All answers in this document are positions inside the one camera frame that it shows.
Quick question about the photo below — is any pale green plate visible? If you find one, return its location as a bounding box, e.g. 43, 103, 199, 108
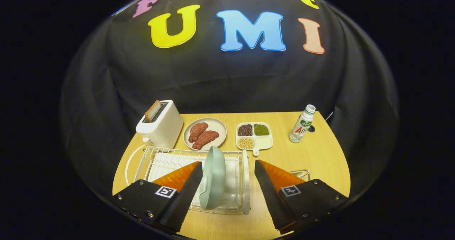
198, 146, 226, 211

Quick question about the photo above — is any metal wire basket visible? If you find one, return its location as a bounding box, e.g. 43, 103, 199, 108
290, 169, 311, 182

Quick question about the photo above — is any black backdrop cloth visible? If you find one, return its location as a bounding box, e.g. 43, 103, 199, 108
59, 0, 400, 198

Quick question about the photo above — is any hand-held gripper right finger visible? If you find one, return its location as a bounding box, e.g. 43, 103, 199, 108
254, 159, 349, 234

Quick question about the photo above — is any beige round plate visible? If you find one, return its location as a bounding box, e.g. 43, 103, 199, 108
183, 118, 228, 151

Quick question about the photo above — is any toast slice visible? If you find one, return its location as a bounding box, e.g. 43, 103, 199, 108
144, 100, 161, 122

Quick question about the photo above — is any white wire dish rack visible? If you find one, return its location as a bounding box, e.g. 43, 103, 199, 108
125, 145, 251, 215

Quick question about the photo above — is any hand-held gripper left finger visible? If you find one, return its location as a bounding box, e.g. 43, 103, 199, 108
110, 161, 203, 233

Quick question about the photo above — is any white toaster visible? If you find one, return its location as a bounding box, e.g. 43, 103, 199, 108
136, 100, 184, 149

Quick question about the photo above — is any white divided snack tray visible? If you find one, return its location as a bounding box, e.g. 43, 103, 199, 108
236, 122, 274, 156

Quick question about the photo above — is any white bottle with green label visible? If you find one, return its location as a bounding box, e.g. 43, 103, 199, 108
289, 105, 316, 143

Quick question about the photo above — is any brown meat patty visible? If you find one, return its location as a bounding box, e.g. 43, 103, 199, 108
188, 122, 209, 143
192, 130, 220, 150

